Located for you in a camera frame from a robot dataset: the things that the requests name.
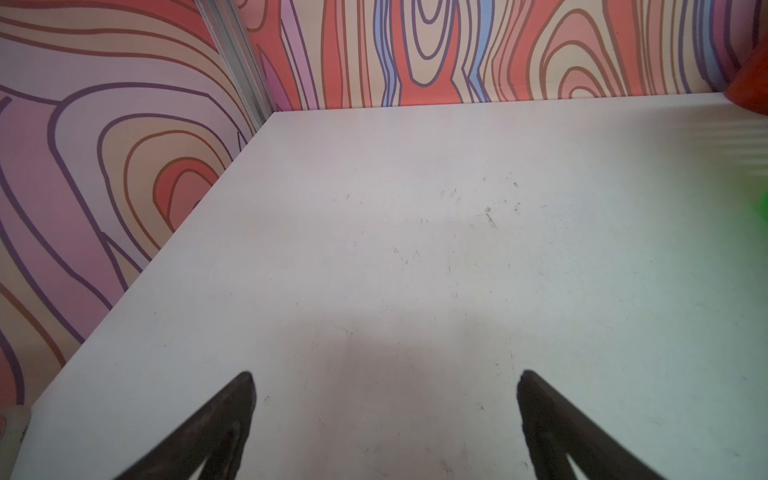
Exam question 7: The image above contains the red utensil cup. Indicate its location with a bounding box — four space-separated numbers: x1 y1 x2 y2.
724 38 768 116

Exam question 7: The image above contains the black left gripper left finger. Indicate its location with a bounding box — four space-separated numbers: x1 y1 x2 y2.
118 371 257 479

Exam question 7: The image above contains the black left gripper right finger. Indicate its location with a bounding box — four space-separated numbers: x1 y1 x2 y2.
517 370 661 479

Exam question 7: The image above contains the aluminium frame corner post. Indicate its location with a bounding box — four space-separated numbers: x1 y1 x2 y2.
195 0 275 130

